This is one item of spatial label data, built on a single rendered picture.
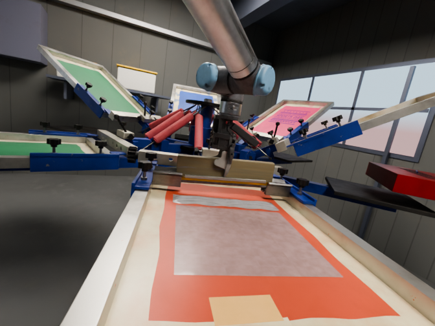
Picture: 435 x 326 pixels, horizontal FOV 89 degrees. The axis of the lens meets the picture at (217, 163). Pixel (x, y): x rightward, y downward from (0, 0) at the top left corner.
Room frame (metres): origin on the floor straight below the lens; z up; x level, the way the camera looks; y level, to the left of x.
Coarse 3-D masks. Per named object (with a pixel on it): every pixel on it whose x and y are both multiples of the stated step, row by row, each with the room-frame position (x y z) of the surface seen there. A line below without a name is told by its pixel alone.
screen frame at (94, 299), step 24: (144, 192) 0.60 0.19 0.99; (120, 216) 0.44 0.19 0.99; (312, 216) 0.66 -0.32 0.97; (120, 240) 0.36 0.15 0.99; (336, 240) 0.55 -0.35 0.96; (360, 240) 0.51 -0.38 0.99; (96, 264) 0.29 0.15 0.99; (120, 264) 0.30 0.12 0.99; (384, 264) 0.42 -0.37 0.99; (96, 288) 0.24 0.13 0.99; (408, 288) 0.36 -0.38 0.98; (432, 288) 0.36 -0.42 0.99; (72, 312) 0.21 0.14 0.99; (96, 312) 0.21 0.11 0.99; (432, 312) 0.32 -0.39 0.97
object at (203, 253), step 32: (192, 192) 0.76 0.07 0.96; (160, 224) 0.49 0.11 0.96; (192, 224) 0.52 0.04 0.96; (224, 224) 0.55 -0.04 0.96; (160, 256) 0.38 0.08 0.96; (192, 256) 0.39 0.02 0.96; (224, 256) 0.41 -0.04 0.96; (160, 288) 0.30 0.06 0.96; (192, 288) 0.31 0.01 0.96; (224, 288) 0.32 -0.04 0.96; (256, 288) 0.33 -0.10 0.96; (160, 320) 0.25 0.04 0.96; (192, 320) 0.25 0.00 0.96
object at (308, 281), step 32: (224, 192) 0.81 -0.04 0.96; (256, 192) 0.88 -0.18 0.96; (256, 224) 0.58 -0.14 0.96; (288, 224) 0.61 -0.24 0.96; (256, 256) 0.43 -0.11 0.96; (288, 256) 0.45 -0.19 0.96; (320, 256) 0.47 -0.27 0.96; (288, 288) 0.34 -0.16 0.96; (320, 288) 0.36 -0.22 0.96; (352, 288) 0.37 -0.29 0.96
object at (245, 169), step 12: (180, 156) 0.74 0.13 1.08; (192, 156) 0.75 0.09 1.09; (204, 156) 0.78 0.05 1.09; (180, 168) 0.74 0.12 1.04; (192, 168) 0.75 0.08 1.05; (204, 168) 0.75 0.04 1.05; (216, 168) 0.76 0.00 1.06; (240, 168) 0.78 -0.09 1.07; (252, 168) 0.79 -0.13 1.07; (264, 168) 0.80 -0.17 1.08
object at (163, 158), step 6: (144, 150) 0.96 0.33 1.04; (150, 150) 0.98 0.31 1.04; (138, 156) 0.93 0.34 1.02; (144, 156) 0.93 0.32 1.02; (162, 156) 0.95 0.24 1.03; (168, 156) 0.95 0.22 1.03; (174, 156) 0.96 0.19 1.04; (162, 162) 0.95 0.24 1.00; (168, 162) 0.95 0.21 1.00; (174, 162) 0.96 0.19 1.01; (276, 168) 1.06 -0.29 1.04; (276, 174) 1.06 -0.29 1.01
